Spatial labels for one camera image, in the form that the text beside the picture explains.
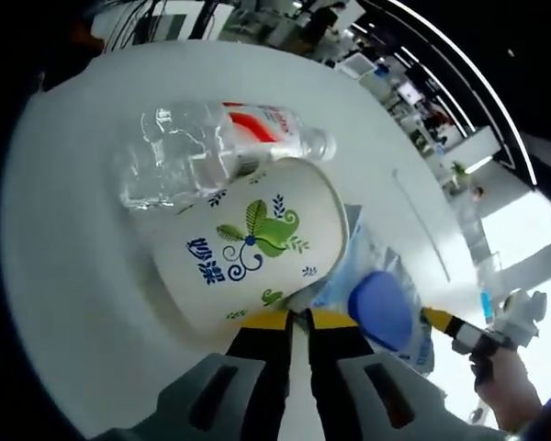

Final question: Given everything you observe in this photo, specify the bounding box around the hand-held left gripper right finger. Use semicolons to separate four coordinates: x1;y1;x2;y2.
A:
305;310;506;441

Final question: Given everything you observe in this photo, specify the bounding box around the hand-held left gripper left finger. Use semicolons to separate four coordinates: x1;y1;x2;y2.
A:
91;310;291;441

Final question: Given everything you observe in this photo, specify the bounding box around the blue lidded soft packet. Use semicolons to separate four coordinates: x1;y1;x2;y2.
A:
314;204;437;374

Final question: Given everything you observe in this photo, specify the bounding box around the white paper cup leaf print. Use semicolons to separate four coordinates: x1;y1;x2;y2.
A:
147;155;351;340

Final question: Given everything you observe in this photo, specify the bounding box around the clear plastic bottle red label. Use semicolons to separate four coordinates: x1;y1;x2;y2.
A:
118;100;339;215

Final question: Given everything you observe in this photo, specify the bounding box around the green potted plant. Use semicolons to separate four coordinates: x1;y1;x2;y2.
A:
449;160;470;190

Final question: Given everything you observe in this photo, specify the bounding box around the curved ceiling light strip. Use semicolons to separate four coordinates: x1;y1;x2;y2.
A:
385;0;541;187

